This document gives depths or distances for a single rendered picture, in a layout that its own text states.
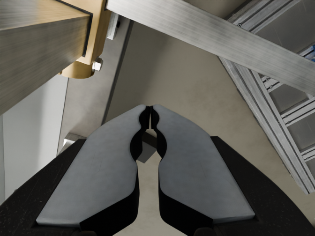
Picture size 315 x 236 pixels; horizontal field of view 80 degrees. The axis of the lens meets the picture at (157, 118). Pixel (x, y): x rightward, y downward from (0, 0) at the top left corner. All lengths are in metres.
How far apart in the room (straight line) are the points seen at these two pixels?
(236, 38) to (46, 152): 0.55
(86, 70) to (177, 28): 0.10
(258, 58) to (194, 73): 0.90
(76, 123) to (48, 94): 0.12
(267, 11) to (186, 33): 0.73
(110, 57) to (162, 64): 0.74
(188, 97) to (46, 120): 0.82
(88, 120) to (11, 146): 0.29
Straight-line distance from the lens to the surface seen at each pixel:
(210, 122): 1.28
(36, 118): 0.56
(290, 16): 0.98
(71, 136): 0.43
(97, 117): 0.40
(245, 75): 0.94
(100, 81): 0.36
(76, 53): 0.17
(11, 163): 0.70
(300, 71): 0.25
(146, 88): 1.11
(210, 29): 0.20
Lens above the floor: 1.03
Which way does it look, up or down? 59 degrees down
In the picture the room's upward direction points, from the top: 177 degrees clockwise
